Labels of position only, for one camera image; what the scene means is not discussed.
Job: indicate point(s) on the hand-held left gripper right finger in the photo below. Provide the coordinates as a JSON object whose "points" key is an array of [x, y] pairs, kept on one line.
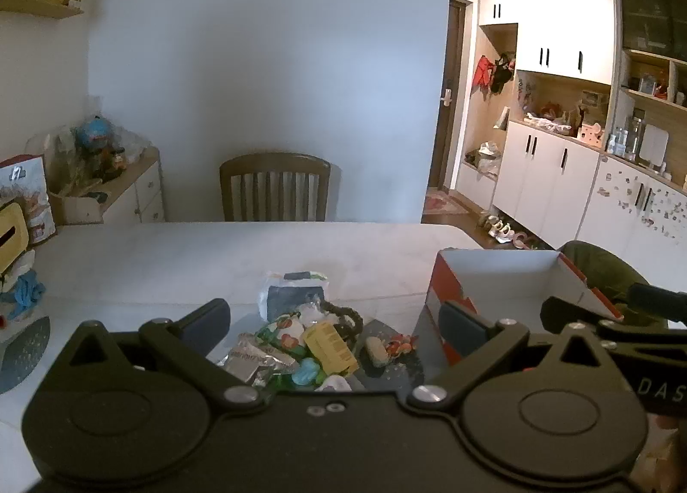
{"points": [[461, 325]]}

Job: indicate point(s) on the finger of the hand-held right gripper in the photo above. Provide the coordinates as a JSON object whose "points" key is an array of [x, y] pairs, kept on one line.
{"points": [[657, 302], [558, 313]]}

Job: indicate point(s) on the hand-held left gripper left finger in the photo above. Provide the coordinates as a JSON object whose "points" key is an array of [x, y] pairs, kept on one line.
{"points": [[206, 320]]}

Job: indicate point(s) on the red cardboard box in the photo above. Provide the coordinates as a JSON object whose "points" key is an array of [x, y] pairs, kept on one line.
{"points": [[510, 278]]}

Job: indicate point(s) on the silver foil packet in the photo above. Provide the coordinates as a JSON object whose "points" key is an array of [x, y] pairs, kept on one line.
{"points": [[252, 359]]}

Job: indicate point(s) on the red candy wrapper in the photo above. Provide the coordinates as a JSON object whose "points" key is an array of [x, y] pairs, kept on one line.
{"points": [[400, 347]]}

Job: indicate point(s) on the green patterned snack bag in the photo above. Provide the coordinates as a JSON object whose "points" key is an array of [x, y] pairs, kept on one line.
{"points": [[282, 332]]}

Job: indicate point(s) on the white blue tissue pack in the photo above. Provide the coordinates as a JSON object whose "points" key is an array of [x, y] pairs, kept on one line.
{"points": [[290, 300]]}

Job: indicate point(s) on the cream biscuit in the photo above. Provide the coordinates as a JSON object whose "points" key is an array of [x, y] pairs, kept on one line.
{"points": [[375, 352]]}

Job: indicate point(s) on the clear plastic bag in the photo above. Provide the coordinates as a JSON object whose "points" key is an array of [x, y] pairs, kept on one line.
{"points": [[311, 311]]}

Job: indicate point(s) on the small teal object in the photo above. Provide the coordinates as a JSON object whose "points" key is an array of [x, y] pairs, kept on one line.
{"points": [[306, 374]]}

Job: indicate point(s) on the yellow packet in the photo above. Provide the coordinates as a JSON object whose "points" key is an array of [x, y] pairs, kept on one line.
{"points": [[330, 348]]}

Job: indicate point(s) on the small white object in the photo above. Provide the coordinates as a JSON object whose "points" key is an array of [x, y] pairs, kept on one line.
{"points": [[333, 384]]}

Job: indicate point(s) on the white cabinet with stickers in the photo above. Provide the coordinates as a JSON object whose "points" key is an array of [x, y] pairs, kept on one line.
{"points": [[617, 224]]}

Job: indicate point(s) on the row of shoes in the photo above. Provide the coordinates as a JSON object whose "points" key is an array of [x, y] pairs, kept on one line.
{"points": [[507, 230]]}

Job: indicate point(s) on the red patterned rug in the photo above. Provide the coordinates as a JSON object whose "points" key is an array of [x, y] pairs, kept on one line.
{"points": [[445, 204]]}

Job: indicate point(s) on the white lower cabinet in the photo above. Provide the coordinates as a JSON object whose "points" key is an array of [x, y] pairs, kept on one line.
{"points": [[547, 187]]}

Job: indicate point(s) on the white sideboard cabinet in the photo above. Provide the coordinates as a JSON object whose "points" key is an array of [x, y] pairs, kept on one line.
{"points": [[137, 192]]}

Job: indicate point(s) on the wooden chair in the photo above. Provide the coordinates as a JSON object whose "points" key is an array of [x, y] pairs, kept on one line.
{"points": [[273, 187]]}

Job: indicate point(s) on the white board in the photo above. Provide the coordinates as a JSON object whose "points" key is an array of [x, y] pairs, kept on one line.
{"points": [[655, 144]]}

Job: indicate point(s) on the glass jar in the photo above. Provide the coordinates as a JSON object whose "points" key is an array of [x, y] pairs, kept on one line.
{"points": [[634, 137]]}

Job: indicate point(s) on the small cardboard box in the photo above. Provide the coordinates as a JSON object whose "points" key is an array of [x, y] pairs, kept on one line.
{"points": [[78, 209]]}

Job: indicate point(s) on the white plastic bags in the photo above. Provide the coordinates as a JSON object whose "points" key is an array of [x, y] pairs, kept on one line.
{"points": [[486, 156]]}

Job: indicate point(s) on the white pink box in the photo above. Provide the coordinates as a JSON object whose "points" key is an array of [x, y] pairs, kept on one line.
{"points": [[590, 133]]}

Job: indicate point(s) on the blue cloth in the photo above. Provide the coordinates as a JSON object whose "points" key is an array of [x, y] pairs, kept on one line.
{"points": [[24, 294]]}

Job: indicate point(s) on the white cloth on counter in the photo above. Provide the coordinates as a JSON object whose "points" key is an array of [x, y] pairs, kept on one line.
{"points": [[545, 122]]}

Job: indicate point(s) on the yellow tissue box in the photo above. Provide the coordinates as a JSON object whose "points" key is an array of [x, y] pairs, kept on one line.
{"points": [[10, 235]]}

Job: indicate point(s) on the printed paper bag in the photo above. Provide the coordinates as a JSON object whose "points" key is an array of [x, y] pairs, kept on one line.
{"points": [[35, 192]]}

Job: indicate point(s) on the blue globe toy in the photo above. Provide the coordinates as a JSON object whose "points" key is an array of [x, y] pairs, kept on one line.
{"points": [[92, 133]]}

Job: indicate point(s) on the white door lock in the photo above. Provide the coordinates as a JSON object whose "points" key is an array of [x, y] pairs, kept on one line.
{"points": [[445, 96]]}

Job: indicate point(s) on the black hanging bag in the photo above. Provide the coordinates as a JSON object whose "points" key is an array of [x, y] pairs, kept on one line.
{"points": [[502, 73]]}

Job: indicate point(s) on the red hanging bag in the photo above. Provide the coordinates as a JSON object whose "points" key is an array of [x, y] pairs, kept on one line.
{"points": [[483, 73]]}

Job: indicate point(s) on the dark wooden door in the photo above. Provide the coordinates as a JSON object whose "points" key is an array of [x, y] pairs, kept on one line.
{"points": [[453, 58]]}

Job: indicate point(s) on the white upper cabinet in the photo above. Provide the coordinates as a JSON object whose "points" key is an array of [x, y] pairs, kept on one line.
{"points": [[563, 26]]}

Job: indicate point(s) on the dark glass cabinet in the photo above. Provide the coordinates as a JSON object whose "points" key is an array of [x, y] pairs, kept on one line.
{"points": [[652, 15]]}

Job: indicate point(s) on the wooden wall shelf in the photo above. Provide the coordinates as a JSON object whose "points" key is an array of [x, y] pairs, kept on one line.
{"points": [[43, 7]]}

